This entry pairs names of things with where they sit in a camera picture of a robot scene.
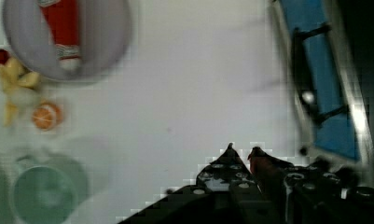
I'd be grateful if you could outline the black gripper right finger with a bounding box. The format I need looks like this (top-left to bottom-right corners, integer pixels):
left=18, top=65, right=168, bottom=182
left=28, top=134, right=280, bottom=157
left=248, top=147, right=295, bottom=200

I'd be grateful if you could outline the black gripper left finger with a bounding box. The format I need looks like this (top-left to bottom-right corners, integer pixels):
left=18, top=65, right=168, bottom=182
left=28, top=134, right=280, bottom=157
left=196, top=143, right=254, bottom=191

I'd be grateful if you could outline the teal green cup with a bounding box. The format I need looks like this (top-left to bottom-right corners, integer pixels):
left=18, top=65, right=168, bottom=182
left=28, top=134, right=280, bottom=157
left=9, top=155, right=89, bottom=224

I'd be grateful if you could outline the grey round plate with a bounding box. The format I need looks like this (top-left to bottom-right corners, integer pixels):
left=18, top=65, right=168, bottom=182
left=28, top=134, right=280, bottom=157
left=2, top=0, right=132, bottom=81

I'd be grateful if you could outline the orange slice toy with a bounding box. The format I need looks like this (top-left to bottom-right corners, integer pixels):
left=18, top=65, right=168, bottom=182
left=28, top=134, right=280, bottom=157
left=32, top=103, right=62, bottom=131

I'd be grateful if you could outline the yellow plush peeled banana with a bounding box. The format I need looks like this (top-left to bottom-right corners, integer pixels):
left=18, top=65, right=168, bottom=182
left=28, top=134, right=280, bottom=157
left=0, top=57, right=41, bottom=126

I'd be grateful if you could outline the red plush ketchup bottle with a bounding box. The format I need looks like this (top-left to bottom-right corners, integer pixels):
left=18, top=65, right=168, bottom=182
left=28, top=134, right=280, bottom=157
left=36, top=0, right=81, bottom=71

